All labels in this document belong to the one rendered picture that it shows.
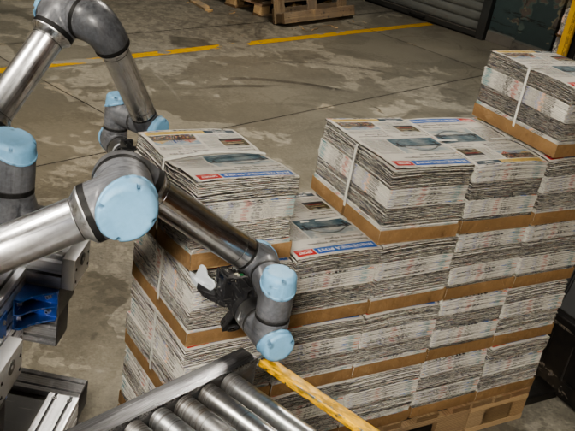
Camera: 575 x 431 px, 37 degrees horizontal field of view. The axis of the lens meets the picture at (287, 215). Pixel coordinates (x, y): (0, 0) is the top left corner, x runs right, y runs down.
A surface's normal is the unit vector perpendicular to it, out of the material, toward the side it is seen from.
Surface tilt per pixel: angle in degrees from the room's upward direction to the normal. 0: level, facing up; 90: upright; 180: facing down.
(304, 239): 1
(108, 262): 0
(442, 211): 90
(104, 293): 0
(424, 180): 90
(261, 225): 83
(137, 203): 87
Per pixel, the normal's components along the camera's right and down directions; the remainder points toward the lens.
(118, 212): 0.37, 0.40
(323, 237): 0.15, -0.89
